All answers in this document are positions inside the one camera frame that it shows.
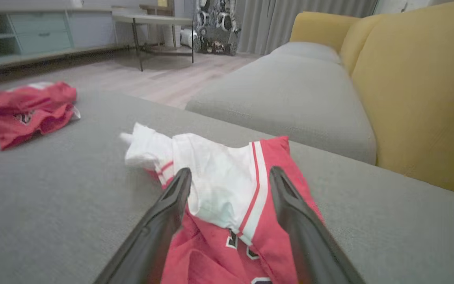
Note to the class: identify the black tracked robot base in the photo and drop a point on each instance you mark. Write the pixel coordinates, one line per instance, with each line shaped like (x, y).
(215, 41)

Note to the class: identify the small white appliance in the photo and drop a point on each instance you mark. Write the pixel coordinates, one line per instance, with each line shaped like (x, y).
(188, 37)

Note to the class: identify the yellow sofa backrest cushion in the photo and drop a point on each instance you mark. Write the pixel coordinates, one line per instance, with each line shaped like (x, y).
(428, 98)
(363, 33)

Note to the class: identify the large grey sofa chaise cushion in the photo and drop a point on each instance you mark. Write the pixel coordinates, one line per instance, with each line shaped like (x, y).
(53, 197)

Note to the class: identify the yellow sofa armrest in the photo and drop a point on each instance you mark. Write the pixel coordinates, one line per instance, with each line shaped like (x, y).
(319, 27)

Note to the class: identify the small grey sofa seat cushion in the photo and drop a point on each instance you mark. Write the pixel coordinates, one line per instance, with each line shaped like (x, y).
(309, 50)

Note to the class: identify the small yellow object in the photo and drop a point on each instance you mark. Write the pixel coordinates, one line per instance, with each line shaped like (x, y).
(162, 3)

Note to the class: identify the pale green tv cabinet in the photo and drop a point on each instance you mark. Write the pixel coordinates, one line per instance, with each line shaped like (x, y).
(41, 35)

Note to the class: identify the crumpled red garment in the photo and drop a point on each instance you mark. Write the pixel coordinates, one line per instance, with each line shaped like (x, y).
(22, 104)

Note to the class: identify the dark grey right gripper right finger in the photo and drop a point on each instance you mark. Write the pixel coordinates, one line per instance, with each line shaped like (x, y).
(306, 236)

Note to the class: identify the grey pleated curtain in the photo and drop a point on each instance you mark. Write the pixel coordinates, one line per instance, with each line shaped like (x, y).
(290, 21)

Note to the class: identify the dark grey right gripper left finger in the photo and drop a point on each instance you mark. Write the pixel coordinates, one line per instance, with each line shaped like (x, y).
(156, 236)

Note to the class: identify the grey side table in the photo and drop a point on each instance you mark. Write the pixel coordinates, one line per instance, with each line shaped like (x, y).
(152, 19)

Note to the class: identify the white robot with santa hat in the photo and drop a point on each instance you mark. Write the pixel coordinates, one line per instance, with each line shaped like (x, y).
(205, 15)

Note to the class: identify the wooden side table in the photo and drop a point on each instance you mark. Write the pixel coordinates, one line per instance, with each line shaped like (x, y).
(154, 8)

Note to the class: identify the red white basketball jersey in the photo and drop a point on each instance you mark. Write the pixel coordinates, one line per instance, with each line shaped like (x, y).
(219, 173)

